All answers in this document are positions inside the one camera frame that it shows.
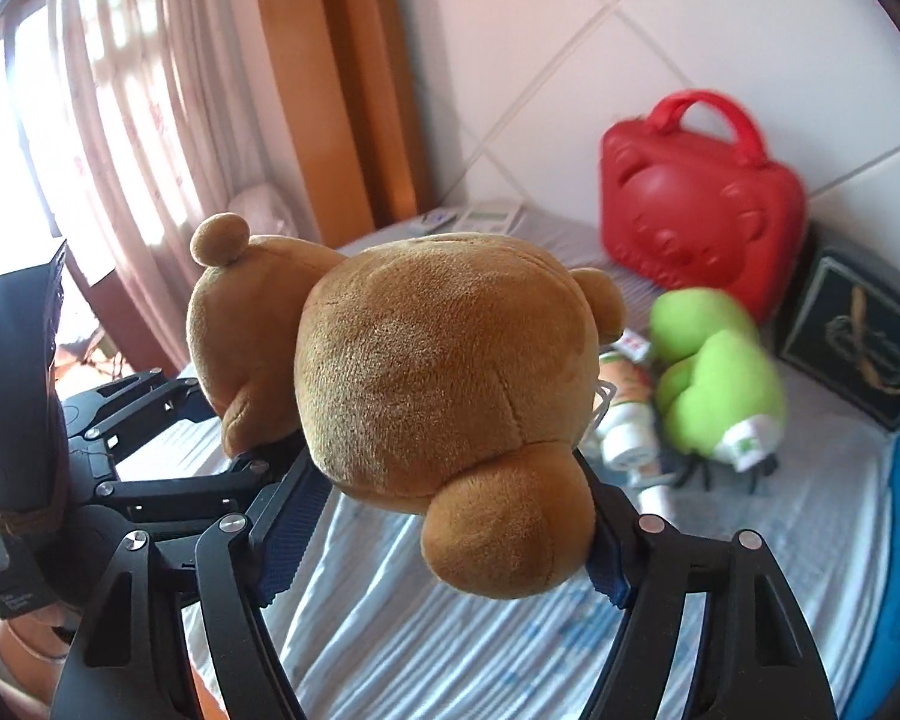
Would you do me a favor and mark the striped bed sheet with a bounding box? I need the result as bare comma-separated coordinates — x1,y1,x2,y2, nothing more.
112,206,897,720

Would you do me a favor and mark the small red white box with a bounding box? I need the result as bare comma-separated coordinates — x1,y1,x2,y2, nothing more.
615,328,653,365

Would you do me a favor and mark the black gift box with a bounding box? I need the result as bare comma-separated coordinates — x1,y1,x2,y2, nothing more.
776,244,900,432

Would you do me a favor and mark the person's left forearm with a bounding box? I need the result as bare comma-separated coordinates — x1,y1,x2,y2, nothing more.
0,604,76,698

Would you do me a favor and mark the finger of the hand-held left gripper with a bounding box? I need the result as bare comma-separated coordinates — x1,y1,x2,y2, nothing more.
97,446,312,533
82,369,222,458

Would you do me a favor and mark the red plastic bear case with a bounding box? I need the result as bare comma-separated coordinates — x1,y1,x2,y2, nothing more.
598,90,807,325

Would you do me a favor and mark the brown teddy bear plush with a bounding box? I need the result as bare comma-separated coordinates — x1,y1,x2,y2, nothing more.
186,214,627,602

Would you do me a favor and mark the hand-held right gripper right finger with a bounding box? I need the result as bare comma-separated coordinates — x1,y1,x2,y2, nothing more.
577,454,830,720

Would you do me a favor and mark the small white bottle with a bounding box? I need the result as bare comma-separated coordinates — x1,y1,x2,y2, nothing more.
634,465,680,522

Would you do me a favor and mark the white flat device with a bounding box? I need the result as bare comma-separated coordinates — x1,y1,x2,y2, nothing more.
450,199,526,235

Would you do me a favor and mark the wooden door frame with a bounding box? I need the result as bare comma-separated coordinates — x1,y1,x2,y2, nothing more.
247,0,432,248

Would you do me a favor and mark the green plush toy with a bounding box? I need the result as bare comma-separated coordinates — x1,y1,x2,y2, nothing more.
649,289,787,473

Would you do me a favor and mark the white orange medicine bottle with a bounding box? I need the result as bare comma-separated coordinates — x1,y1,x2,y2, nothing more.
596,349,657,466

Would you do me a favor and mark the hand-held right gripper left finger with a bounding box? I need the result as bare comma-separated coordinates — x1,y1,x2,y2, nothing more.
49,454,335,720

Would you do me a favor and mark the sheer pink curtain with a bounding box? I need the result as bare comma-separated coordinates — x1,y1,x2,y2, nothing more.
7,0,323,361

